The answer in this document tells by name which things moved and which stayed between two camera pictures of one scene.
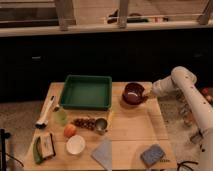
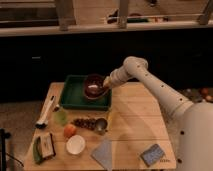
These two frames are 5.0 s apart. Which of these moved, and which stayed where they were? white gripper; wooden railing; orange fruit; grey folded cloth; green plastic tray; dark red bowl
Moved: white gripper; dark red bowl
Stayed: wooden railing; grey folded cloth; orange fruit; green plastic tray
